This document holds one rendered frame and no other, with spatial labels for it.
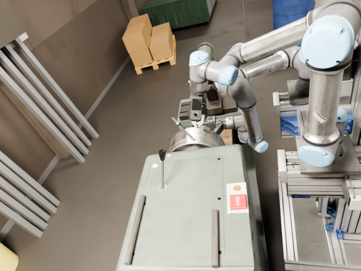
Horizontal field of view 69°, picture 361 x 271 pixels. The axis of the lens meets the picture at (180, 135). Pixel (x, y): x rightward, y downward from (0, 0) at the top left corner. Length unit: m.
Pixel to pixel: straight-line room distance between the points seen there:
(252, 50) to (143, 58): 4.19
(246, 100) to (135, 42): 3.90
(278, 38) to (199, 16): 5.52
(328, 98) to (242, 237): 0.52
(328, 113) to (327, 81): 0.12
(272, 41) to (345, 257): 1.50
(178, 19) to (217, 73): 5.61
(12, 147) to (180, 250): 2.92
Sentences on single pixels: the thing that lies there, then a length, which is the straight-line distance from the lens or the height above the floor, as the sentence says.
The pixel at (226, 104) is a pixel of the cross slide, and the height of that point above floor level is 0.97.
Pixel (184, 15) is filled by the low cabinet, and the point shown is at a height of 0.32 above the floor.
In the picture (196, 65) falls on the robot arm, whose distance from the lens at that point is 1.04.
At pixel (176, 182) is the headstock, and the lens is 1.15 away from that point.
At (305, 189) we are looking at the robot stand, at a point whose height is 0.98.
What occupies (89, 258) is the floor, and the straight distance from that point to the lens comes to 2.78.
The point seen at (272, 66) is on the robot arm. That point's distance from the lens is 1.54.
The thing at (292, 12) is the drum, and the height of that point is 0.61.
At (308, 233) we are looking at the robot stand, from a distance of 2.15.
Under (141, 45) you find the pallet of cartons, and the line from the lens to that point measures 5.05.
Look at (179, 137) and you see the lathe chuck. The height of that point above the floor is 1.22.
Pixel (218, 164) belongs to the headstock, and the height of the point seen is 1.26.
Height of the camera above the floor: 2.11
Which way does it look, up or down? 39 degrees down
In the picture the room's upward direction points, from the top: 21 degrees counter-clockwise
